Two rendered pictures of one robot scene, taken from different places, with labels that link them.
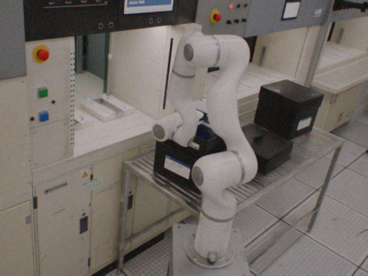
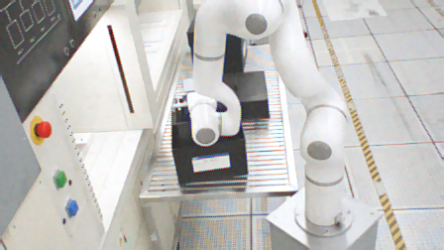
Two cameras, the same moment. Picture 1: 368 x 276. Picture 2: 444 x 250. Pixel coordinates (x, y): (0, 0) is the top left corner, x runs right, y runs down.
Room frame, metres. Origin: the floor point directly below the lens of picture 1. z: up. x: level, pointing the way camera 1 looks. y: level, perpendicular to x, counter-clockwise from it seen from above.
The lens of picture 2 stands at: (0.41, 0.66, 1.89)
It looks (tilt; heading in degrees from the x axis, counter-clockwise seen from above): 34 degrees down; 328
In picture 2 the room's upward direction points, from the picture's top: 8 degrees counter-clockwise
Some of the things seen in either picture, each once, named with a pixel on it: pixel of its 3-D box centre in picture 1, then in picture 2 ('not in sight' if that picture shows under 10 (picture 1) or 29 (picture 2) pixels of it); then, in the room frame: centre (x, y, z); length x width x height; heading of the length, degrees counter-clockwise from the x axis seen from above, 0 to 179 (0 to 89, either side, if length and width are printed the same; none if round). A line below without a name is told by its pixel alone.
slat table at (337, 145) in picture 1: (234, 203); (232, 163); (2.00, -0.37, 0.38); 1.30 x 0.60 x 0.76; 141
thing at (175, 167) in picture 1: (193, 156); (208, 141); (1.68, -0.06, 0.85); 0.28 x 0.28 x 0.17; 59
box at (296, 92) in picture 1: (287, 108); (219, 43); (2.37, -0.62, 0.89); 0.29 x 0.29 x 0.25; 46
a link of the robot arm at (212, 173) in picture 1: (215, 186); (323, 149); (1.14, -0.13, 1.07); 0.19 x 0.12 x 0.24; 125
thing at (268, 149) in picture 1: (257, 145); (236, 93); (1.94, -0.40, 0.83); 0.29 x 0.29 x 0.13; 53
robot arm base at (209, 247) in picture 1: (213, 231); (323, 194); (1.16, -0.16, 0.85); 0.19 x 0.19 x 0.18
